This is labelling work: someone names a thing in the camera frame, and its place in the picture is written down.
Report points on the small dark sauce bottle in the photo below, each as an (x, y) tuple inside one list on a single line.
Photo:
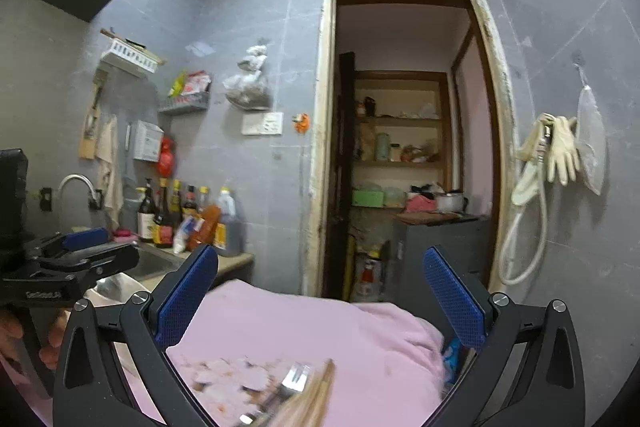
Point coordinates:
[(189, 204)]

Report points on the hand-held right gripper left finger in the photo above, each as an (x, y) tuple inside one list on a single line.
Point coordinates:
[(185, 297)]

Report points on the green box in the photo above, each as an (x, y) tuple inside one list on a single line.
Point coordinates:
[(367, 198)]

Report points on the yellow label sauce bottle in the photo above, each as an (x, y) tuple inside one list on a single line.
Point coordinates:
[(176, 202)]

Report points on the hanging transparent bag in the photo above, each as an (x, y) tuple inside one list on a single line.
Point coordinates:
[(590, 142)]

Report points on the red white packet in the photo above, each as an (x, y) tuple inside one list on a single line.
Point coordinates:
[(196, 83)]

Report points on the hanging cream towel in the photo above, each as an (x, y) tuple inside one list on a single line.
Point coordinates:
[(107, 147)]

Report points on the grey wall shelf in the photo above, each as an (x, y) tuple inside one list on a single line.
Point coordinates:
[(182, 107)]

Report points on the person's left hand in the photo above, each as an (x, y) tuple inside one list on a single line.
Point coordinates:
[(52, 342)]

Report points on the dark wooden door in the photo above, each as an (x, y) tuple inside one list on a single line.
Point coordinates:
[(345, 157)]

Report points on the wooden shelf unit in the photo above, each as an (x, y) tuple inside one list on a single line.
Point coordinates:
[(400, 119)]

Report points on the red hanging bag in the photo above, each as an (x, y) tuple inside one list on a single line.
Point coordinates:
[(166, 159)]

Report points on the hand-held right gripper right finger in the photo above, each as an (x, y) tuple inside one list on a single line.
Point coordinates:
[(455, 297)]

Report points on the yellow snack packet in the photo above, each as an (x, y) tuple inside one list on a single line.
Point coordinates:
[(177, 84)]

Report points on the hanging clear plastic bag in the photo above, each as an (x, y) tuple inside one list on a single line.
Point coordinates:
[(247, 87)]

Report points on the large yellow cap bottle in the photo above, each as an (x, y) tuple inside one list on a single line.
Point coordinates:
[(229, 227)]

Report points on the white wall box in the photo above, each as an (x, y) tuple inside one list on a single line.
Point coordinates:
[(147, 141)]

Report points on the blue plastic item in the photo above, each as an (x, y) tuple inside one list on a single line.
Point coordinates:
[(452, 354)]

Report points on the grey cabinet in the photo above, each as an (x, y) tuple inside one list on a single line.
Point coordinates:
[(440, 247)]

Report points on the white wall socket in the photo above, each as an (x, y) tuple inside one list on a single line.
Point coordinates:
[(262, 123)]

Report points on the black wall socket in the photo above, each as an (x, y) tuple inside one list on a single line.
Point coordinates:
[(46, 199)]

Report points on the kitchen counter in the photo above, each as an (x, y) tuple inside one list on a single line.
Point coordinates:
[(235, 263)]

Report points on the cream door frame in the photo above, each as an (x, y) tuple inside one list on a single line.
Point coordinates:
[(320, 107)]

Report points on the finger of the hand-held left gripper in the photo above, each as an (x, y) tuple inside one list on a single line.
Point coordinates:
[(100, 259), (87, 238)]

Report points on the green cup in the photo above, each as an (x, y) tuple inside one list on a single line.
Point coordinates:
[(382, 147)]

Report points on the metal sink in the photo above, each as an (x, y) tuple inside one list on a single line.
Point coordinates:
[(150, 262)]

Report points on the small metal pot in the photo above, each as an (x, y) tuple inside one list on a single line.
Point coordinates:
[(450, 203)]

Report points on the white blue packet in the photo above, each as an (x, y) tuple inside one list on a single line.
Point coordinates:
[(184, 234)]

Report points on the orange wall hook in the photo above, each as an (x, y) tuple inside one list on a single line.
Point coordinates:
[(302, 122)]

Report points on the pink printed blanket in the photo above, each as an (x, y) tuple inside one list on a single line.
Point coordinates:
[(325, 322)]

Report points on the white wall rack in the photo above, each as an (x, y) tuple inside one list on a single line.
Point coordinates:
[(127, 57)]

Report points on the dark red label bottle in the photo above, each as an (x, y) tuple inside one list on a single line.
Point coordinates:
[(162, 227)]

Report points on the pink sponge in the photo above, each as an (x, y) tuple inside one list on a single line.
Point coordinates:
[(125, 236)]

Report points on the curved metal faucet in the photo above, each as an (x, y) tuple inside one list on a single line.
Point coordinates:
[(75, 178)]

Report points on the pink cloth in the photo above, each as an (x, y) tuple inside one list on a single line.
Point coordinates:
[(420, 205)]

